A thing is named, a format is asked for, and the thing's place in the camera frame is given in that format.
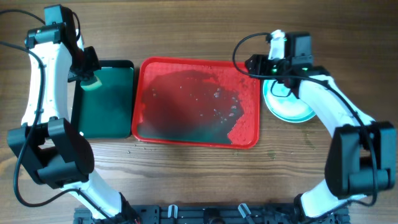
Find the green yellow sponge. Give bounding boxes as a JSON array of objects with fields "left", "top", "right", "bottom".
[{"left": 80, "top": 75, "right": 102, "bottom": 91}]

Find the white plate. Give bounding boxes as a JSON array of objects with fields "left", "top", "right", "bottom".
[{"left": 262, "top": 80, "right": 316, "bottom": 123}]

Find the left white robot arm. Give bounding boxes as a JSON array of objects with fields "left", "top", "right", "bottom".
[{"left": 7, "top": 4, "right": 141, "bottom": 223}]

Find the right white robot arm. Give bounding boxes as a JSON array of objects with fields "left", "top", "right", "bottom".
[{"left": 244, "top": 30, "right": 397, "bottom": 223}]

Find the dark green tray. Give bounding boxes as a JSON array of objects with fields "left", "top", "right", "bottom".
[{"left": 71, "top": 60, "right": 135, "bottom": 139}]

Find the red plastic tray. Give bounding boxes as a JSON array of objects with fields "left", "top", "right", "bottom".
[{"left": 131, "top": 57, "right": 261, "bottom": 149}]

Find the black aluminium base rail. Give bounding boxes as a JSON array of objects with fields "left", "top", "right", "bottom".
[{"left": 73, "top": 202, "right": 351, "bottom": 224}]

